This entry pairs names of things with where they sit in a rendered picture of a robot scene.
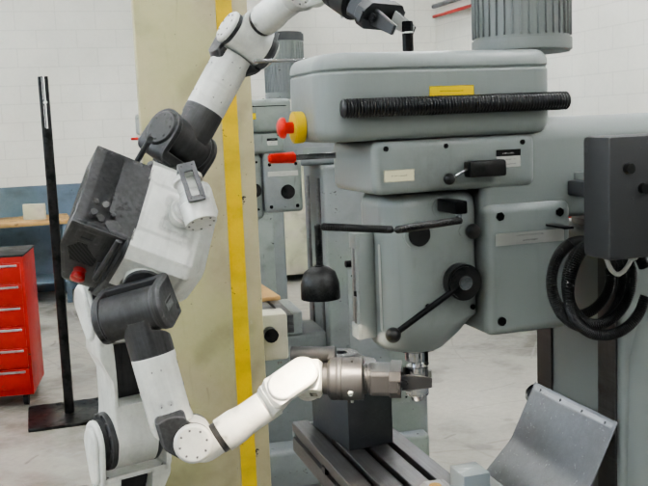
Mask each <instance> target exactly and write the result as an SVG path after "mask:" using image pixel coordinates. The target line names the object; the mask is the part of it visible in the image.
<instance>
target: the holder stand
mask: <svg viewBox="0 0 648 486"><path fill-rule="evenodd" d="M337 357H364V363H365V364H367V366H368V363H377V362H376V360H375V359H373V358H370V357H365V356H363V355H361V354H359V353H358V351H357V350H355V349H350V348H337ZM312 414H313V425H314V426H315V427H317V428H318V429H320V430H321V431H322V432H324V433H325V434H327V435H328V436H329V437H331V438H332V439H334V440H335V441H336V442H338V443H339V444H341V445H342V446H344V447H345V448H347V449H348V450H355V449H360V448H365V447H370V446H378V445H382V444H387V443H392V399H391V398H390V397H389V396H388V395H370V394H368V392H367V393H366V394H365V395H364V400H354V403H351V401H350V400H331V399H330V398H329V397H328V394H322V396H321V397H320V398H316V399H314V400H313V401H312Z"/></svg>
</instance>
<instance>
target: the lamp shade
mask: <svg viewBox="0 0 648 486"><path fill-rule="evenodd" d="M339 298H340V288H339V280H338V276H337V273H336V271H335V270H334V269H332V268H331V267H329V266H327V265H324V264H323V265H314V266H311V267H310V268H309V269H308V270H306V271H305V272H304V275H303V279H302V281H301V300H303V301H306V302H330V301H335V300H338V299H339Z"/></svg>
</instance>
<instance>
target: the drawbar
mask: <svg viewBox="0 0 648 486"><path fill-rule="evenodd" d="M409 31H412V32H413V21H411V20H410V21H402V32H409ZM402 51H414V34H413V33H404V34H402Z"/></svg>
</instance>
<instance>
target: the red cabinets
mask: <svg viewBox="0 0 648 486"><path fill-rule="evenodd" d="M34 247H35V245H24V246H8V247H0V397H1V396H13V395H23V402H24V405H25V404H30V394H34V393H35V391H36V389H37V388H38V385H39V383H40V381H41V378H42V376H43V374H44V370H43V358H42V347H41V324H40V313H39V301H38V290H37V278H36V266H35V255H34Z"/></svg>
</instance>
